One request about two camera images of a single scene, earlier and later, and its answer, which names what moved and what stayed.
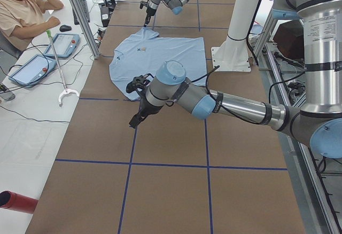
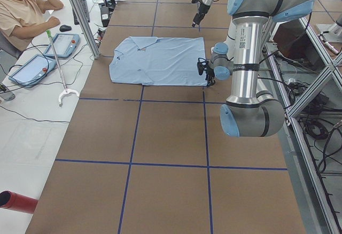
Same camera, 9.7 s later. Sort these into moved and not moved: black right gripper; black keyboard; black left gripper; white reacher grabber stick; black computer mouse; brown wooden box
Moved: black right gripper; black left gripper
Not moved: white reacher grabber stick; black keyboard; brown wooden box; black computer mouse
